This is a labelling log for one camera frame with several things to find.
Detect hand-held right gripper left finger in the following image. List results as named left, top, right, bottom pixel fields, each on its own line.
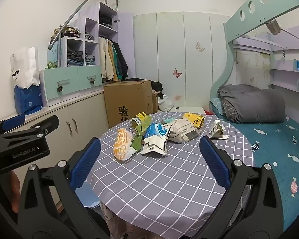
left=16, top=137, right=110, bottom=239

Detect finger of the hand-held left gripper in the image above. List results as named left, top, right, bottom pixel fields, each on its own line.
left=0, top=115, right=26, bottom=135
left=0, top=115, right=60, bottom=142

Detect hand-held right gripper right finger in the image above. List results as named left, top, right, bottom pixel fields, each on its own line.
left=192, top=136, right=286, bottom=239

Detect light blue waste bin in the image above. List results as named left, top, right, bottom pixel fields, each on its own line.
left=74, top=183, right=100, bottom=208

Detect yellow paper packet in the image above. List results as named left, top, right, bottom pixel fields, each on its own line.
left=183, top=113, right=205, bottom=129

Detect yellow medicine box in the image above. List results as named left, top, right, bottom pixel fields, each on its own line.
left=130, top=113, right=147, bottom=127

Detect person's left forearm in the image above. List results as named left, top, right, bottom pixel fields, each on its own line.
left=0, top=170, right=22, bottom=213

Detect white cabinet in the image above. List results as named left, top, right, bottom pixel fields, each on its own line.
left=9, top=90, right=110, bottom=205

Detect blue plastic package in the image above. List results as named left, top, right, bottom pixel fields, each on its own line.
left=14, top=85, right=43, bottom=115

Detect small white folded carton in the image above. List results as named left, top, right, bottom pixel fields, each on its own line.
left=209, top=119, right=229, bottom=139

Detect orange snack bag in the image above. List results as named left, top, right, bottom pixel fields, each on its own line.
left=114, top=128, right=134, bottom=161

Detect grey checked tablecloth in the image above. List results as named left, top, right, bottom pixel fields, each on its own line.
left=86, top=112, right=255, bottom=239

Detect mint drawer unit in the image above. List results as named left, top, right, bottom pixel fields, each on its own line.
left=39, top=65, right=103, bottom=107

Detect white plastic bag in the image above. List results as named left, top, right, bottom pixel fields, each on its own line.
left=10, top=47, right=40, bottom=89
left=158, top=95, right=174, bottom=112

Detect blue checked pillow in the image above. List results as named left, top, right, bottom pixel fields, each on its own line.
left=209, top=98, right=223, bottom=115

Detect green crumpled wrapper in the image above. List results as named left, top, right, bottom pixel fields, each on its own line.
left=130, top=115, right=153, bottom=154

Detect teal candy print sheet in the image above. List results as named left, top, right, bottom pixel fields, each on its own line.
left=209, top=100, right=299, bottom=232

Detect grey duvet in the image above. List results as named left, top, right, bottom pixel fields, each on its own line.
left=218, top=84, right=286, bottom=123

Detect light blue box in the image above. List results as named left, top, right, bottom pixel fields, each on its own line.
left=49, top=40, right=61, bottom=66

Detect folded jeans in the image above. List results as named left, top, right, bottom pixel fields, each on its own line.
left=67, top=50, right=85, bottom=66

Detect large cardboard box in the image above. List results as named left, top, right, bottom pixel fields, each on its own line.
left=103, top=80, right=153, bottom=128

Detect metal handrail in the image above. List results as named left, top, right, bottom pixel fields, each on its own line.
left=48, top=0, right=120, bottom=50

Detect small cardboard box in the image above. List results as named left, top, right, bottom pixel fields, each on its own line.
left=152, top=93, right=159, bottom=114

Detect mustard garment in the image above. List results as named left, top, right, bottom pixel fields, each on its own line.
left=108, top=41, right=118, bottom=81

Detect cream jacket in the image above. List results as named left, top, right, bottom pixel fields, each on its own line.
left=98, top=37, right=114, bottom=81

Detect dark clothes pile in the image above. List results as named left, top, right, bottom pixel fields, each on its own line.
left=151, top=80, right=163, bottom=92

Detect folded clothes stack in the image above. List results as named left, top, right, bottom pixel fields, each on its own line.
left=50, top=25, right=81, bottom=39

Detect green garment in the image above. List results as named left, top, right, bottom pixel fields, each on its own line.
left=112, top=42, right=122, bottom=79

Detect black jacket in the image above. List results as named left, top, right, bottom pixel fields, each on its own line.
left=114, top=41, right=129, bottom=79

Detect lavender shelf unit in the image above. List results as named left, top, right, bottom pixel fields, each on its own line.
left=60, top=1, right=135, bottom=82

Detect lavender bed shelf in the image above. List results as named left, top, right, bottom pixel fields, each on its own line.
left=269, top=42, right=299, bottom=90

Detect white wardrobe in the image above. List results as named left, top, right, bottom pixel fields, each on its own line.
left=133, top=11, right=227, bottom=110

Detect dark folded clothes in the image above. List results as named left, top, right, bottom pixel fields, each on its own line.
left=100, top=16, right=114, bottom=28

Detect mint bunk bed frame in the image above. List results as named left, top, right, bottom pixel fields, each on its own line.
left=209, top=0, right=299, bottom=110

